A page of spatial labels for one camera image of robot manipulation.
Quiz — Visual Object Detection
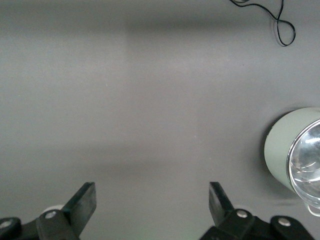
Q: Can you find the thin black loose cable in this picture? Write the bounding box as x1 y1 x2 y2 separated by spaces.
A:
228 0 296 47

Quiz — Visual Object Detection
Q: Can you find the sage green metal pot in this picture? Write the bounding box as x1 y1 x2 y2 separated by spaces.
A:
264 107 320 217

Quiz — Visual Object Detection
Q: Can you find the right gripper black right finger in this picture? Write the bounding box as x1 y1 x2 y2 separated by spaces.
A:
199 181 316 240

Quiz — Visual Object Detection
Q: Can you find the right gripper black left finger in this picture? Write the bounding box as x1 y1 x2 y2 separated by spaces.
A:
0 181 97 240

